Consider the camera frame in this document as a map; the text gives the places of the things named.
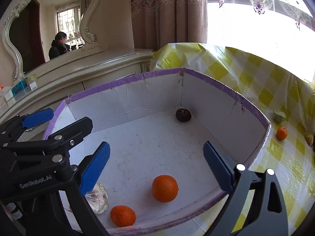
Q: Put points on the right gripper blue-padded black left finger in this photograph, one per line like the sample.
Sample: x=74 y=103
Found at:
x=88 y=173

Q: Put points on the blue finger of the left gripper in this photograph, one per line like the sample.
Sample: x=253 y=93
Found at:
x=12 y=129

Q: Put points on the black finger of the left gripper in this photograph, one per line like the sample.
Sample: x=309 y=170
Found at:
x=71 y=132

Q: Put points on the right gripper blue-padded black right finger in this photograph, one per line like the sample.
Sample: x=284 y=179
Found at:
x=267 y=213

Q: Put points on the yellow fruit half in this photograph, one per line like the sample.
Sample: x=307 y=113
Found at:
x=98 y=199

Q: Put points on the small orange tangerine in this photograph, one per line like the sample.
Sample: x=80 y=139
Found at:
x=281 y=133

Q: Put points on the dark brown round fruit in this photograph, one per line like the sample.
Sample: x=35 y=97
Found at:
x=183 y=115

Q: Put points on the small teal box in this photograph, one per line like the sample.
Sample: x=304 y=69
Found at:
x=20 y=86

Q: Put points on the white carved dresser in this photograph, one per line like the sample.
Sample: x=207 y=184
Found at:
x=57 y=84

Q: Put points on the small white box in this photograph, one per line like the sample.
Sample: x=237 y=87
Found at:
x=32 y=82

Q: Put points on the purple-edged cardboard box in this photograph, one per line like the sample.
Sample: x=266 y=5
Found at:
x=136 y=116

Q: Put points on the large orange in box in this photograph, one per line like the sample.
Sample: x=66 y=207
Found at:
x=164 y=188

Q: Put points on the wrapped yellow fruit far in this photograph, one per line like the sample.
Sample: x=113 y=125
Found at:
x=309 y=137

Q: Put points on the green lime wedge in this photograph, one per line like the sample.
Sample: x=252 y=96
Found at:
x=279 y=116

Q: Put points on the ornate white mirror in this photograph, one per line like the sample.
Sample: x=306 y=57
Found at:
x=38 y=35

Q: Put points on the yellow white checkered tablecloth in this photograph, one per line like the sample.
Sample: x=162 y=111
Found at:
x=268 y=86

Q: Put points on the pink patterned drape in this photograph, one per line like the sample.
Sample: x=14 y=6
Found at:
x=156 y=23

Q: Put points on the floral sheer curtain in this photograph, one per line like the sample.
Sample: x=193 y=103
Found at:
x=280 y=31

